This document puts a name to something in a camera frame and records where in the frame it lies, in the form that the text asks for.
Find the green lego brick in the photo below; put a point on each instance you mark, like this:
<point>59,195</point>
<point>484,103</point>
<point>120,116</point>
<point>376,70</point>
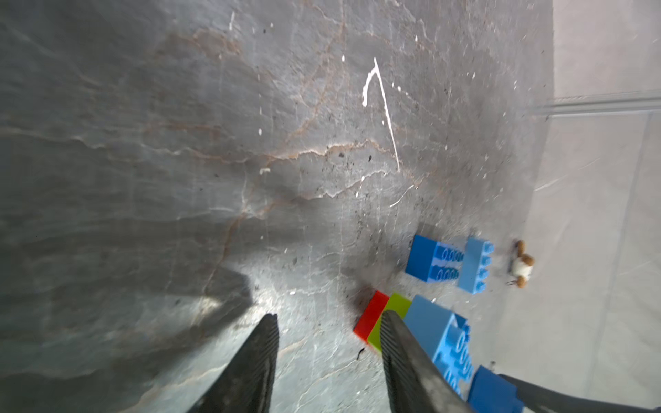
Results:
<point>395,306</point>

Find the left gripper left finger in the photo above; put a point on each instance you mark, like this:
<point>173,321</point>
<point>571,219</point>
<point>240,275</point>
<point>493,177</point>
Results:
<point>246,384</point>

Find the dark blue lego brick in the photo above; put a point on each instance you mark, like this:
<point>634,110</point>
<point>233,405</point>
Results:
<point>490,393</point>

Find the blue small lego brick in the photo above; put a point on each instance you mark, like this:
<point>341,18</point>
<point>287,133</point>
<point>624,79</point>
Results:
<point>432,261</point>

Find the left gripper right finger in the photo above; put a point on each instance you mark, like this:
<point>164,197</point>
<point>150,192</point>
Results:
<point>413,382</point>

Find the light blue long lego brick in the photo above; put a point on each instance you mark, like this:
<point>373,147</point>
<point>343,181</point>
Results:
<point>444,336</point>

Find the red lego brick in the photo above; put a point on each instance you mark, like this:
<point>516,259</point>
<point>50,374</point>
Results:
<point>371,315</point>

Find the brown white plush toy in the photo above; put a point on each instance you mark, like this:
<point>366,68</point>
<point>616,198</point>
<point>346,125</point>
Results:
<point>521,267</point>

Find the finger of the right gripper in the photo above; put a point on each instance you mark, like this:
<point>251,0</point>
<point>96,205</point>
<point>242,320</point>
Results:
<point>541,399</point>

